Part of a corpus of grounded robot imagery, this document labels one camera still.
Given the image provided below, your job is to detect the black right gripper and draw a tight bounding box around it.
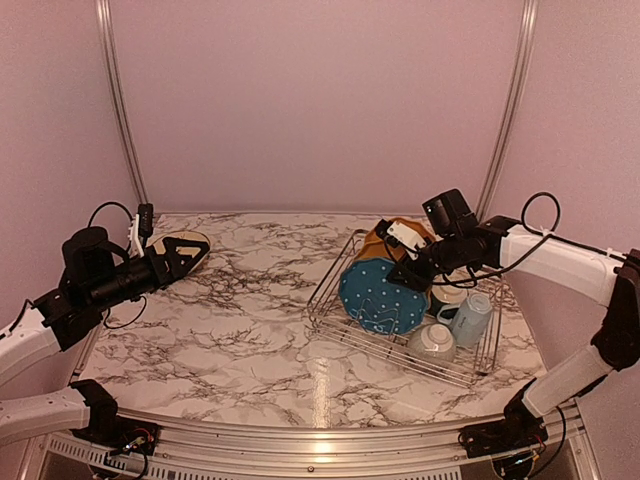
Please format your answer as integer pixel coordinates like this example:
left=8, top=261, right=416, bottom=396
left=385, top=233, right=464, bottom=294

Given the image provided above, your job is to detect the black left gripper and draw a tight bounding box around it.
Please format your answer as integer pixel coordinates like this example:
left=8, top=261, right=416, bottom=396
left=87, top=236, right=209, bottom=313

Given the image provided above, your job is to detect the blue polka dot plate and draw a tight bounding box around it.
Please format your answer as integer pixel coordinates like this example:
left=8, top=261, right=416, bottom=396
left=338, top=258, right=431, bottom=335

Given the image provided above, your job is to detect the yellow polka dot plate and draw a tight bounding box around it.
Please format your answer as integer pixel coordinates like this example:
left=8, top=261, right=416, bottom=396
left=352, top=242, right=395, bottom=265
left=356, top=217, right=436, bottom=261

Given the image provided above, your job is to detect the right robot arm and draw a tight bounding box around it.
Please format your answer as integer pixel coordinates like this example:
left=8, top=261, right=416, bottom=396
left=375, top=189, right=639, bottom=448

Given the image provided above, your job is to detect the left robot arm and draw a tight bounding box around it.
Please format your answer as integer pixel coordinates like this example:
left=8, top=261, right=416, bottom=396
left=1, top=226, right=210, bottom=445

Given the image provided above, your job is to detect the dark teal mug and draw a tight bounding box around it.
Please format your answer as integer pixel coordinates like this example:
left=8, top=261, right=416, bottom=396
left=427, top=285, right=468, bottom=317

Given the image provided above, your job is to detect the cream floral plate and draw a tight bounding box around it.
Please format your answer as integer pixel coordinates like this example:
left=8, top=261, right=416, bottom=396
left=151, top=230, right=211, bottom=277

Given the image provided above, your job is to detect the light blue mug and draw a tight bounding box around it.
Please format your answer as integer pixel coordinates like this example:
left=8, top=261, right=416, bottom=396
left=436, top=293, right=493, bottom=348

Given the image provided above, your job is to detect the pale green bowl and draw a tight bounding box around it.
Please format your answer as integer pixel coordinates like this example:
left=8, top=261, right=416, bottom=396
left=407, top=323, right=456, bottom=362

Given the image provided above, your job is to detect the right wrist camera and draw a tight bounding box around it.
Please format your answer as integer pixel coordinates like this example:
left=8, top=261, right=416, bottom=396
left=374, top=219, right=427, bottom=260

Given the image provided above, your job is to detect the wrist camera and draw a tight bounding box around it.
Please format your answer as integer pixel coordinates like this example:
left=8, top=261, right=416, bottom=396
left=128, top=203, right=154, bottom=258
left=374, top=219, right=427, bottom=260

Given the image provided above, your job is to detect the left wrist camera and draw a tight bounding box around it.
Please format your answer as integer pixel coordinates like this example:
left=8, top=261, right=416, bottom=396
left=128, top=203, right=154, bottom=258

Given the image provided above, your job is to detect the metal wire dish rack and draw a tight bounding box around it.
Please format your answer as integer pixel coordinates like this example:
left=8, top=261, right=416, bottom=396
left=307, top=229, right=507, bottom=387

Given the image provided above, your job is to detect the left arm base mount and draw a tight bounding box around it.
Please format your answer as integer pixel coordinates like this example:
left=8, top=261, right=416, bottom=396
left=71, top=416, right=160, bottom=456

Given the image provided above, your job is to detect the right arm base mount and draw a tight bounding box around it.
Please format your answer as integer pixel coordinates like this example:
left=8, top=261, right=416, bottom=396
left=458, top=419, right=548, bottom=458

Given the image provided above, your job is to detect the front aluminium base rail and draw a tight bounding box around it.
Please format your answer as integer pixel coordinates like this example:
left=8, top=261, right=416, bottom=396
left=29, top=399, right=601, bottom=480

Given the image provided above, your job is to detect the right aluminium frame post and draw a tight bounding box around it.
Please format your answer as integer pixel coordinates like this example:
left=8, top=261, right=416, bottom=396
left=476, top=0, right=540, bottom=219

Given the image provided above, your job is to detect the aluminium frame post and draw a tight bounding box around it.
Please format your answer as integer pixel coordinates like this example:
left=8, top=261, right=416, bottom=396
left=476, top=0, right=540, bottom=219
left=95, top=0, right=149, bottom=203

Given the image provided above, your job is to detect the left aluminium frame post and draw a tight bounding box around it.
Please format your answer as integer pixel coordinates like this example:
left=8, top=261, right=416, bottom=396
left=95, top=0, right=149, bottom=203

